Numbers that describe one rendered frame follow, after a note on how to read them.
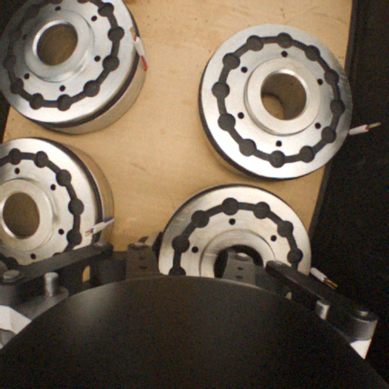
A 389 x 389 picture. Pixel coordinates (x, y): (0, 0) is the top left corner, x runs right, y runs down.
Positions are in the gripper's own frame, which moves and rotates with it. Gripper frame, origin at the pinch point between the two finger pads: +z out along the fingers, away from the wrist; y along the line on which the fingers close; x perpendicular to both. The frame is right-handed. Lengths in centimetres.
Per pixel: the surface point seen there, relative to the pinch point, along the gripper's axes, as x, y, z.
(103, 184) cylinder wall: 4.1, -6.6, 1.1
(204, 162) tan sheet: 6.5, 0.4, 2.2
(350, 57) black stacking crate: 17.2, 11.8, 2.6
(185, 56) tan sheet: 14.3, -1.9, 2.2
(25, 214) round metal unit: 1.2, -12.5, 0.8
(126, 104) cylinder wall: 9.9, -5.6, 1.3
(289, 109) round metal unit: 11.0, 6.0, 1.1
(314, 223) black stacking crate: 2.7, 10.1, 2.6
